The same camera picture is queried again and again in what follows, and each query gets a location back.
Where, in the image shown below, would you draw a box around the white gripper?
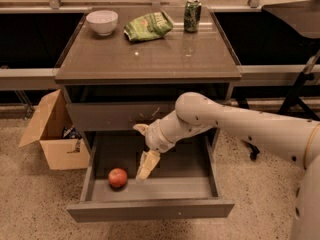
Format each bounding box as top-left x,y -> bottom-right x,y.
133,119 -> 175,182

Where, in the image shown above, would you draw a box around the red apple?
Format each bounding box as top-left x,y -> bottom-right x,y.
108,168 -> 127,188

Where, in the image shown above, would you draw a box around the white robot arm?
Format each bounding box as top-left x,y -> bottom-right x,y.
134,92 -> 320,240

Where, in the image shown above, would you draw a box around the open grey middle drawer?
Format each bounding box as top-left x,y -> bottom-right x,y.
67,131 -> 234,222

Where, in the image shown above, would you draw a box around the scratched grey top drawer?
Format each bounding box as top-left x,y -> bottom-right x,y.
66,102 -> 175,131

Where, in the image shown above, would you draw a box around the grey drawer cabinet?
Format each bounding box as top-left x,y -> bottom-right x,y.
55,7 -> 240,147

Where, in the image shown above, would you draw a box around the items inside cardboard box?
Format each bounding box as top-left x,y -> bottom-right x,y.
62,126 -> 82,153

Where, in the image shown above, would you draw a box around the open cardboard box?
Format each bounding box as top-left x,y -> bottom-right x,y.
19,90 -> 90,170

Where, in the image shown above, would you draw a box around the green chip bag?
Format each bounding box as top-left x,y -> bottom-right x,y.
124,12 -> 173,42

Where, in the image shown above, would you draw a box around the white ceramic bowl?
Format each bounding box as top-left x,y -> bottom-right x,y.
86,10 -> 118,36

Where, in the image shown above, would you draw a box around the green soda can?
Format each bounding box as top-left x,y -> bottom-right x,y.
184,0 -> 202,33

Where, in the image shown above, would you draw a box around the black folding table stand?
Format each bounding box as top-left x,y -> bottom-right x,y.
233,0 -> 320,162

